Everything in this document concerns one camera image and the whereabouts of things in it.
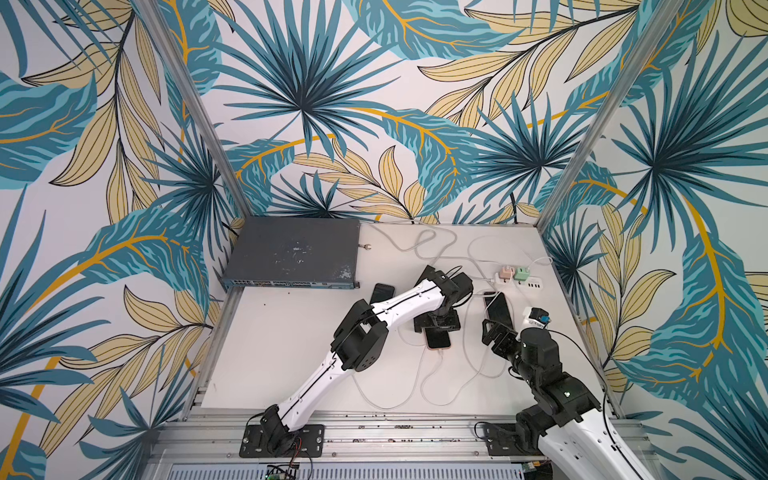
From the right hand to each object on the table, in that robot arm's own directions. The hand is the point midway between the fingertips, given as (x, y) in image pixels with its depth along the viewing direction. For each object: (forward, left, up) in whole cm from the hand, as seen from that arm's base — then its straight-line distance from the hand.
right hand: (482, 331), depth 79 cm
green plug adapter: (+22, -20, -6) cm, 31 cm away
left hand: (+5, +9, -11) cm, 15 cm away
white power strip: (+22, -25, -10) cm, 34 cm away
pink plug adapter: (+23, -15, -6) cm, 28 cm away
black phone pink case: (+3, +10, -12) cm, 16 cm away
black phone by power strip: (+13, -12, -13) cm, 22 cm away
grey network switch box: (+36, +57, -8) cm, 67 cm away
